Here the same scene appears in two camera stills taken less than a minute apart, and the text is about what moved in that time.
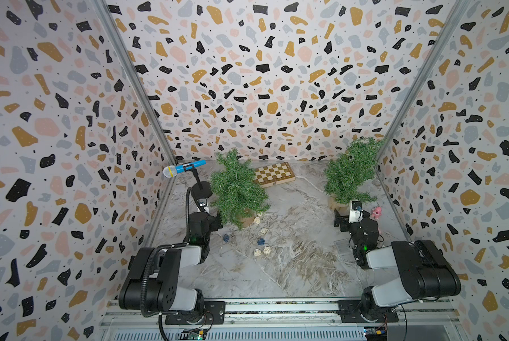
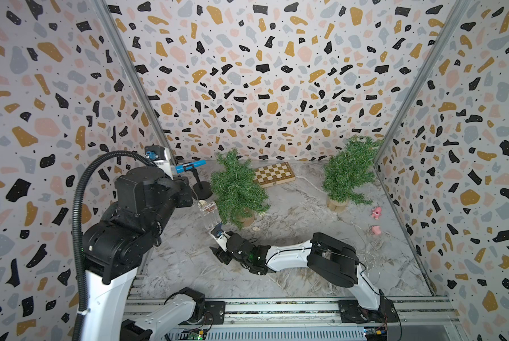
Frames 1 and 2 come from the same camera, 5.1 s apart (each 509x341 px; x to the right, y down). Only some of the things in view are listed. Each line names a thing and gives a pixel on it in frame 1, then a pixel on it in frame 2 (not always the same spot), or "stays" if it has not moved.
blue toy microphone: (170, 171) stays
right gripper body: (354, 231) → (225, 256)
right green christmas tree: (345, 175) stays
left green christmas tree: (239, 197) stays
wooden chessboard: (278, 173) stays
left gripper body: (212, 225) → (182, 195)
